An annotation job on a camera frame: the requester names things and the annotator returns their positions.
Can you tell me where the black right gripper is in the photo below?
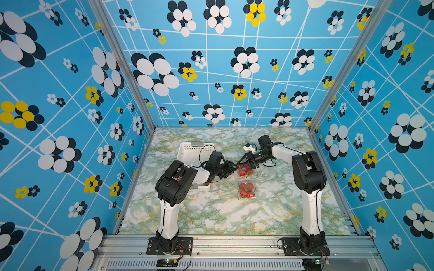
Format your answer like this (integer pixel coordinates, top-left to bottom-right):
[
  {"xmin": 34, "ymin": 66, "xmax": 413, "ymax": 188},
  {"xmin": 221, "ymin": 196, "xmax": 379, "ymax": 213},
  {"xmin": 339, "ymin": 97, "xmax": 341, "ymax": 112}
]
[{"xmin": 237, "ymin": 152, "xmax": 270, "ymax": 169}]

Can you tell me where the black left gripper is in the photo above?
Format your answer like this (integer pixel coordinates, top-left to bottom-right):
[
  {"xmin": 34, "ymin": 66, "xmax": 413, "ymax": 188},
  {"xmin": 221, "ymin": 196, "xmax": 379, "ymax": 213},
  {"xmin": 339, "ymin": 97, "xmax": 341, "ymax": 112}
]
[{"xmin": 214, "ymin": 160, "xmax": 239, "ymax": 179}]

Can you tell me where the white perforated plastic basket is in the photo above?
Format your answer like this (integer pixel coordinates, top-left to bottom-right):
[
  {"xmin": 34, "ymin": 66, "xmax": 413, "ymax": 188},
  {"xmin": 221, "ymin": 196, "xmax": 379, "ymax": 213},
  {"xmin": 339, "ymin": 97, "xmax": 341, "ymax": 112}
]
[{"xmin": 176, "ymin": 142, "xmax": 217, "ymax": 194}]

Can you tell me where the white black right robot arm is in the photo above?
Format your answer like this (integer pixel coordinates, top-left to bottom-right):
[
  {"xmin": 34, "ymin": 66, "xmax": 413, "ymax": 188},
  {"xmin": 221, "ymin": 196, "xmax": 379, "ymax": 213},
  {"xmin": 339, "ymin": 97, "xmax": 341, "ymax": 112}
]
[{"xmin": 237, "ymin": 135, "xmax": 330, "ymax": 256}]

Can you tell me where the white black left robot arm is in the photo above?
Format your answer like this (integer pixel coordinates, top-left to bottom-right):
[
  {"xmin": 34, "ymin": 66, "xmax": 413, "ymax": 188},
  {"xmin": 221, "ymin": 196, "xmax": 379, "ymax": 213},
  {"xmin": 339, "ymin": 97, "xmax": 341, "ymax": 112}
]
[{"xmin": 156, "ymin": 160, "xmax": 238, "ymax": 254}]

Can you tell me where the small green circuit board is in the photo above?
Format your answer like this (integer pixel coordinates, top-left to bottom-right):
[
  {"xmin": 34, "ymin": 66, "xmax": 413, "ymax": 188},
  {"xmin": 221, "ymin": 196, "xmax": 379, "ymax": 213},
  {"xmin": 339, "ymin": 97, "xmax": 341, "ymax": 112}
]
[{"xmin": 156, "ymin": 259, "xmax": 178, "ymax": 268}]

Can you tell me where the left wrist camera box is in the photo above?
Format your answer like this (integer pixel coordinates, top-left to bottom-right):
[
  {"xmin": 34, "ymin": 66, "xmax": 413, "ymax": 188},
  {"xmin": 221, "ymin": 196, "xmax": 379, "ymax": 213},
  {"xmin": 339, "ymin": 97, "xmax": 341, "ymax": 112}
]
[{"xmin": 205, "ymin": 151, "xmax": 223, "ymax": 171}]

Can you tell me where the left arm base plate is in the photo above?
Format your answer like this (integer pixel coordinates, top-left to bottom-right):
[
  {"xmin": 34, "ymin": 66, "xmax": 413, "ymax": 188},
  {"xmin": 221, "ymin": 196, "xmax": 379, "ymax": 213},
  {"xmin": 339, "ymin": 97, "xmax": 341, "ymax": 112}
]
[{"xmin": 146, "ymin": 237, "xmax": 193, "ymax": 256}]

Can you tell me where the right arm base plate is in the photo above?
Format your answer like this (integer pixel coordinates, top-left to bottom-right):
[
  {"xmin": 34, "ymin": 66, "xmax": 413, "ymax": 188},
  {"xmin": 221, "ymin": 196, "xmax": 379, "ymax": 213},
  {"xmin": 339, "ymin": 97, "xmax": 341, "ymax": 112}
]
[{"xmin": 277, "ymin": 236, "xmax": 331, "ymax": 257}]

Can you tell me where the aluminium front rail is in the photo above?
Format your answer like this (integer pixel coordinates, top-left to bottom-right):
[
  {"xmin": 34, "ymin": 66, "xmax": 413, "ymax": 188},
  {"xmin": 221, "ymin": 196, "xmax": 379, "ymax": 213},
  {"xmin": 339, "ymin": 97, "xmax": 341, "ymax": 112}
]
[{"xmin": 92, "ymin": 234, "xmax": 387, "ymax": 271}]

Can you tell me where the aluminium corner post right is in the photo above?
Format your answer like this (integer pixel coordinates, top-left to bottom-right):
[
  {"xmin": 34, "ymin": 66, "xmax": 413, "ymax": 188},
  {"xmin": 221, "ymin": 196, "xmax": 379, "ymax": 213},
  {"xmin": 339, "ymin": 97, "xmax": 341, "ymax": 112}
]
[{"xmin": 309, "ymin": 0, "xmax": 393, "ymax": 134}]

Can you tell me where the aluminium corner post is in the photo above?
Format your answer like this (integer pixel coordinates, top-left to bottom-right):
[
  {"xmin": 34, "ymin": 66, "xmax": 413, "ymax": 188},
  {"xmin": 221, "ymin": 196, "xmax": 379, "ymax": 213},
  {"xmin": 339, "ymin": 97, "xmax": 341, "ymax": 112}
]
[
  {"xmin": 309, "ymin": 0, "xmax": 393, "ymax": 134},
  {"xmin": 89, "ymin": 0, "xmax": 156, "ymax": 135}
]

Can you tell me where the aluminium corner post left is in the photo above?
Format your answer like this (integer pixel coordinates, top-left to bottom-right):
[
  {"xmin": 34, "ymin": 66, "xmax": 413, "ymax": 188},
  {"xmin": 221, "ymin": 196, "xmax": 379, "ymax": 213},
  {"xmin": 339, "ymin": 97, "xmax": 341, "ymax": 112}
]
[{"xmin": 89, "ymin": 0, "xmax": 156, "ymax": 135}]

